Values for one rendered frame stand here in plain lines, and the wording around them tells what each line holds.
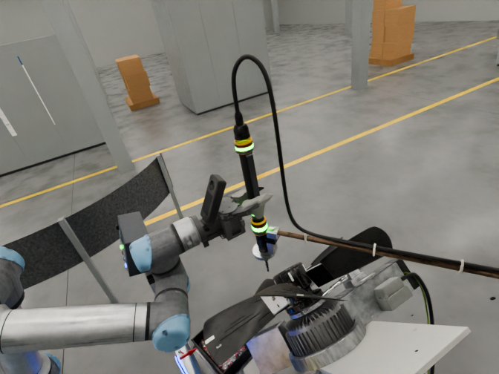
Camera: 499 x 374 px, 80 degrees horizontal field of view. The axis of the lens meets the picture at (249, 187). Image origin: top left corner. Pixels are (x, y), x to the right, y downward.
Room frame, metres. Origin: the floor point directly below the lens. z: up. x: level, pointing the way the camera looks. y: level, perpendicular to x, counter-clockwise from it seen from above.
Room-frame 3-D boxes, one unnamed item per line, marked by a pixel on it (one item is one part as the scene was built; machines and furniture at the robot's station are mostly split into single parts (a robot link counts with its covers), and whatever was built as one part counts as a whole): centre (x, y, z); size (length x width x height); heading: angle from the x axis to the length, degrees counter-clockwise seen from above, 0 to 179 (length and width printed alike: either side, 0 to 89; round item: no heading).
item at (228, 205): (0.60, 0.09, 1.60); 0.12 x 0.08 x 0.09; 113
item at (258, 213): (0.62, -0.01, 1.60); 0.09 x 0.03 x 0.06; 103
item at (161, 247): (0.54, 0.24, 1.60); 0.11 x 0.08 x 0.09; 113
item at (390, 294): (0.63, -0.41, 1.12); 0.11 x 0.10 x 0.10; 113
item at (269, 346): (0.60, 0.03, 0.98); 0.20 x 0.16 x 0.20; 23
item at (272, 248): (0.64, -0.02, 1.47); 0.09 x 0.07 x 0.10; 58
